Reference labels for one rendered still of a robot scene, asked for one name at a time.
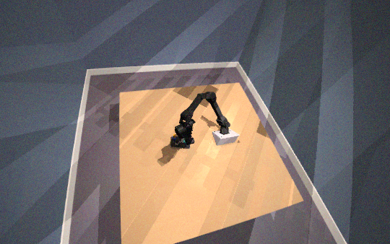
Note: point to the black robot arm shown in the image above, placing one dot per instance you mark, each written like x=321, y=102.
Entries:
x=187, y=115

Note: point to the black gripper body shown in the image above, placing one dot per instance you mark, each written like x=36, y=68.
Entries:
x=188, y=139

